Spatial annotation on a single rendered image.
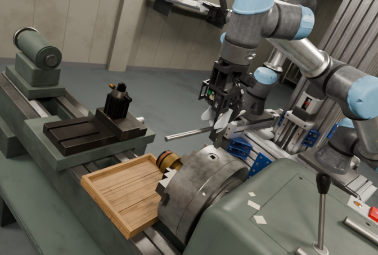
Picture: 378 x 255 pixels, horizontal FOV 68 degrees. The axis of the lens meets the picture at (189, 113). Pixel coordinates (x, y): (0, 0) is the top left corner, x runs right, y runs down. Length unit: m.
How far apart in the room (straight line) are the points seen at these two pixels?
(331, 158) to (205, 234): 0.81
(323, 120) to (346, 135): 0.27
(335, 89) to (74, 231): 1.20
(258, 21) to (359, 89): 0.43
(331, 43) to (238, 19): 1.02
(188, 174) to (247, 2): 0.49
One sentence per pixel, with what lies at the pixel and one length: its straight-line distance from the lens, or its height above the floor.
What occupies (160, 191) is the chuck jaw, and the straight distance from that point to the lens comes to 0.90.
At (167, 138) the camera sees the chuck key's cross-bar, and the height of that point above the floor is 1.37.
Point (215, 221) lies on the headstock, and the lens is 0.69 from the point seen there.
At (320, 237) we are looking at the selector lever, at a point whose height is 1.28.
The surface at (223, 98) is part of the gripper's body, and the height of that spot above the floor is 1.47.
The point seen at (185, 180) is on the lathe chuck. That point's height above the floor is 1.17.
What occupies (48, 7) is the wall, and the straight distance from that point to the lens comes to 4.15.
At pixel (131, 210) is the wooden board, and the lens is 1.11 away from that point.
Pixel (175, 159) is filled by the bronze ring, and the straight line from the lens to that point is 0.99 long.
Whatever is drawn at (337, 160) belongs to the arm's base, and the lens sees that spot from 1.38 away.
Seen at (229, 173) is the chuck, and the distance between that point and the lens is 0.84.
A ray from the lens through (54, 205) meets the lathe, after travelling 1.55.
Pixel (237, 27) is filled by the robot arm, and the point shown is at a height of 1.62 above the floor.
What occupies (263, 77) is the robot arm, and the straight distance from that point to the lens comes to 1.51.
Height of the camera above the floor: 1.68
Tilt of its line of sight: 24 degrees down
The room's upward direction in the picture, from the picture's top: 21 degrees clockwise
